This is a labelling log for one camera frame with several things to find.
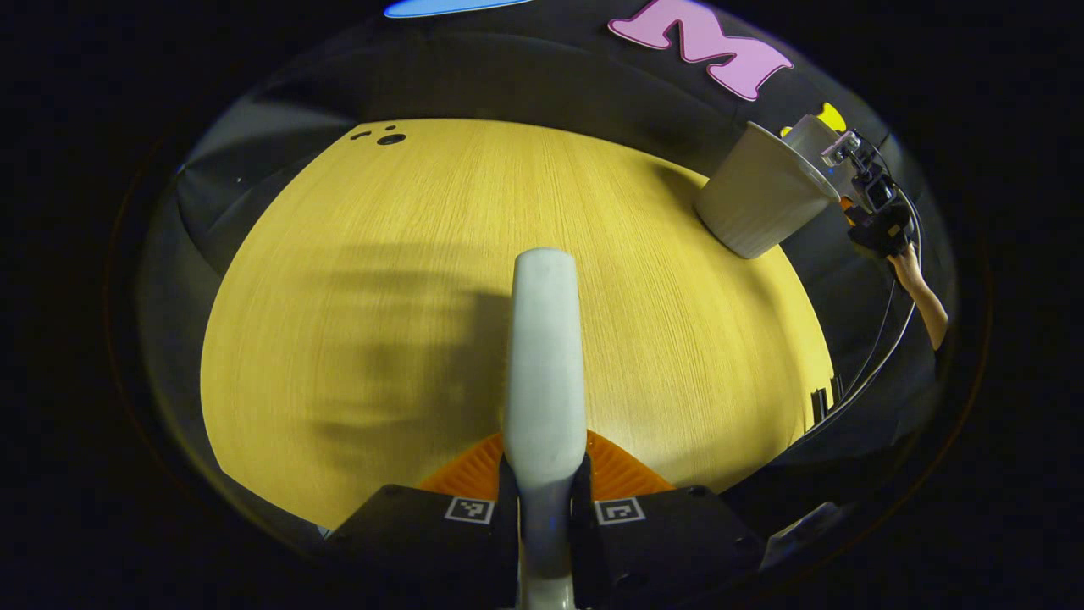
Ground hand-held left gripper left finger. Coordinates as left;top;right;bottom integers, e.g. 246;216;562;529
326;432;520;610

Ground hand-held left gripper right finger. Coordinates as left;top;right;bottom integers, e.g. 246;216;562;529
569;429;768;610

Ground white dustpan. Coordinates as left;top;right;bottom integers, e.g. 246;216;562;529
779;114;852;204

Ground white ribbed garbage bin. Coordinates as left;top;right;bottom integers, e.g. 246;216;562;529
694;121;842;260

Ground small white broom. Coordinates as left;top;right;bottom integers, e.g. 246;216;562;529
503;247;590;610

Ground black backdrop cloth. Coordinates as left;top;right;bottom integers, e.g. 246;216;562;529
140;0;958;543

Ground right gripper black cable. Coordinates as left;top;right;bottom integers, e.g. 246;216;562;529
792;186;924;446

